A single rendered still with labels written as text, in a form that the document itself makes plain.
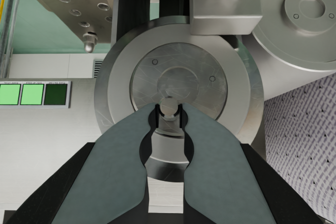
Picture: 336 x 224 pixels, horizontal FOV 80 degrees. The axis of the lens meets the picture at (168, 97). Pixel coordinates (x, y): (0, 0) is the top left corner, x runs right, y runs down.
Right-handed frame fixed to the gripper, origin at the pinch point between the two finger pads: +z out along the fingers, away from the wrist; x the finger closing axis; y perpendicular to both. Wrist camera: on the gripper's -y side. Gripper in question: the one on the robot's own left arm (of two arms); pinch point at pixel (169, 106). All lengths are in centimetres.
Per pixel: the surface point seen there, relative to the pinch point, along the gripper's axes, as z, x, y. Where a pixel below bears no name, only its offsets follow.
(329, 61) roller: 6.3, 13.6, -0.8
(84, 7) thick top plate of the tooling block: 33.7, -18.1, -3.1
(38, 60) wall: 278, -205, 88
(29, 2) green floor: 204, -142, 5
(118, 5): 10.9, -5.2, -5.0
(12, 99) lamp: 32, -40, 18
